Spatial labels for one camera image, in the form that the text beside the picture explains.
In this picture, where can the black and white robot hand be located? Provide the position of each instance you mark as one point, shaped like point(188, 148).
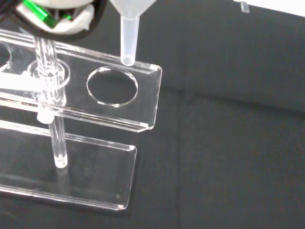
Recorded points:
point(59, 23)

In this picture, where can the black bench cloth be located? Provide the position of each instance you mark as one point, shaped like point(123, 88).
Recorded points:
point(226, 143)

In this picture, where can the clear cloth clip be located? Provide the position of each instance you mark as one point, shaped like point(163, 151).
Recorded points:
point(245, 7)

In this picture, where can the clear acrylic funnel stand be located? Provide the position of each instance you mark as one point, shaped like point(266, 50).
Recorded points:
point(143, 100)

